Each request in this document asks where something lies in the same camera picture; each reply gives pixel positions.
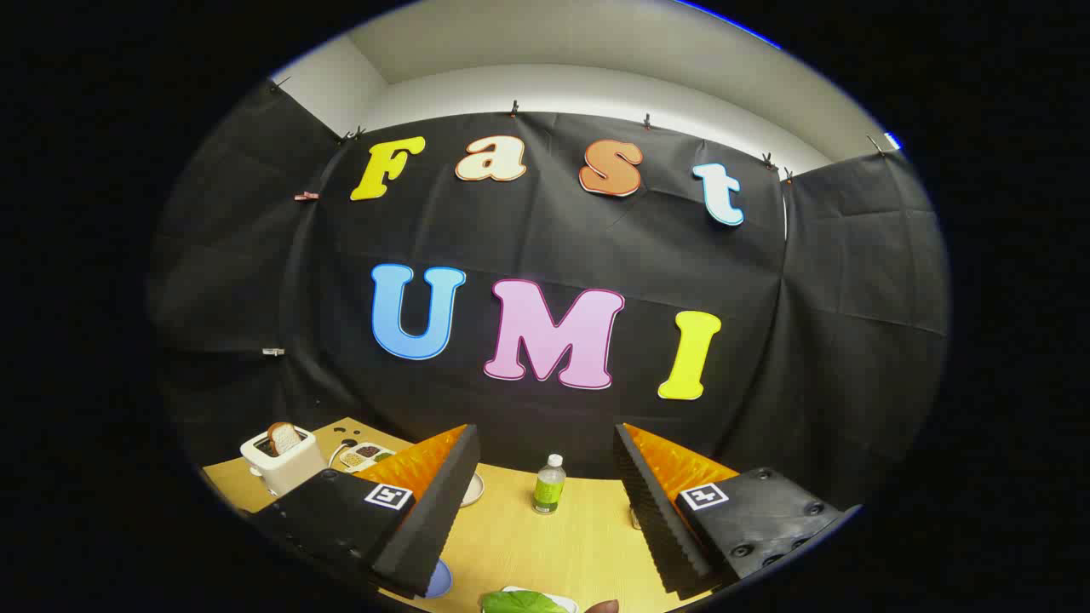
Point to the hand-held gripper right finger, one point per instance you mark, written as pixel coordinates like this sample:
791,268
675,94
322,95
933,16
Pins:
651,511

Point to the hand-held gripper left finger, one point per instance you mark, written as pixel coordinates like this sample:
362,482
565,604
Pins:
443,511

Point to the green lettuce leaf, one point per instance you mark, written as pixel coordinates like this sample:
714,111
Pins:
524,604

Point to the white bread slice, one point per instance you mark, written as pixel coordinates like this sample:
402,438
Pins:
283,438

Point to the large white plate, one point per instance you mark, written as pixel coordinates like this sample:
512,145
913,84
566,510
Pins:
473,492

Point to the blue plate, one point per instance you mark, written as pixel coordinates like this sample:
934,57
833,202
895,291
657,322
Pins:
438,581

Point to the white divided seasoning tray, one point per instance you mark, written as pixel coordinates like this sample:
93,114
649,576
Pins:
366,456

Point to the green label drink bottle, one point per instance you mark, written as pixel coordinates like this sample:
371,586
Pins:
549,489

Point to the white toaster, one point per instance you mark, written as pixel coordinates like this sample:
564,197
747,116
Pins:
285,472

